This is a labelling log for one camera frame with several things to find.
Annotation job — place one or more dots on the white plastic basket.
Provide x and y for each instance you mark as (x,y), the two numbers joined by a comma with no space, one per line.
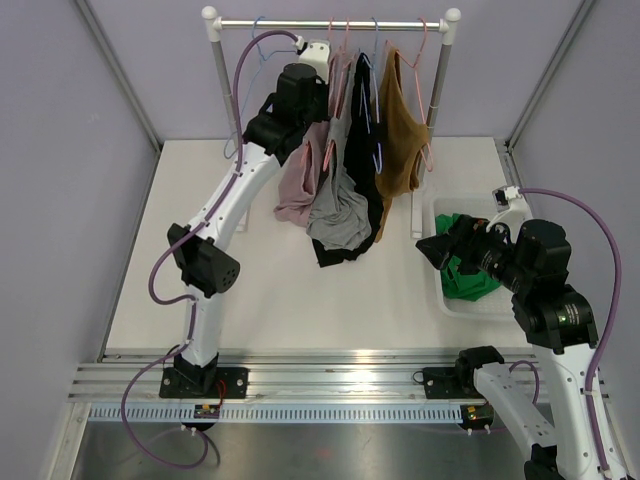
(495,306)

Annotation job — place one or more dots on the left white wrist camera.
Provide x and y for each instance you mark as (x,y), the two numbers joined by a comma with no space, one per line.
(315,53)

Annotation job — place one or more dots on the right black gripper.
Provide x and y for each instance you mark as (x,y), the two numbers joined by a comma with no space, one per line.
(468,236)

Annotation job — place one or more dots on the blue hanger with black top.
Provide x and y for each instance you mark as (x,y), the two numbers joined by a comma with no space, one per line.
(369,108)

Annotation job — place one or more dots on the green tank top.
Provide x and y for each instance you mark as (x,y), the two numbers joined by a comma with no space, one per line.
(467,287)

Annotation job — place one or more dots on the white slotted cable duct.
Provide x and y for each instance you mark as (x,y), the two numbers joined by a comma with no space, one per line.
(281,413)

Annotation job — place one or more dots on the pink tank top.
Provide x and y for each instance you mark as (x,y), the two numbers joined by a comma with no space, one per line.
(301,180)

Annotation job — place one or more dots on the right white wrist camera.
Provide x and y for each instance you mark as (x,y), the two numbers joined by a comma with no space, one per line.
(511,206)

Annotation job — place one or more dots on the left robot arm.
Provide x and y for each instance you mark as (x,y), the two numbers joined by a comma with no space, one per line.
(199,248)

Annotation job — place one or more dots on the grey tank top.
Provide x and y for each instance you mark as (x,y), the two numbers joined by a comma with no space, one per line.
(339,214)

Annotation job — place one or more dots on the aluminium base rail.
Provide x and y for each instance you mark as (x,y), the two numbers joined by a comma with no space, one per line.
(287,376)

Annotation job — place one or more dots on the light blue hanger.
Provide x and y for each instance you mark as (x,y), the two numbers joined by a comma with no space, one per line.
(230,147)

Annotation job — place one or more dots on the brown tank top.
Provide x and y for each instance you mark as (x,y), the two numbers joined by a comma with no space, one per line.
(402,140)

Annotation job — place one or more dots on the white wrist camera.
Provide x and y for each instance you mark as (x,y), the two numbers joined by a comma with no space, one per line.
(511,206)
(315,53)

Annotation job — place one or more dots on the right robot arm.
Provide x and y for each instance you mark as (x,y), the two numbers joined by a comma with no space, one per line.
(559,324)

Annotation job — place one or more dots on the white and metal clothes rack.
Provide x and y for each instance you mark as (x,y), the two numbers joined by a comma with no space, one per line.
(446,27)

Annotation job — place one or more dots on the black tank top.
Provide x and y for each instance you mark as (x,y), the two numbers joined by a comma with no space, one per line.
(360,168)

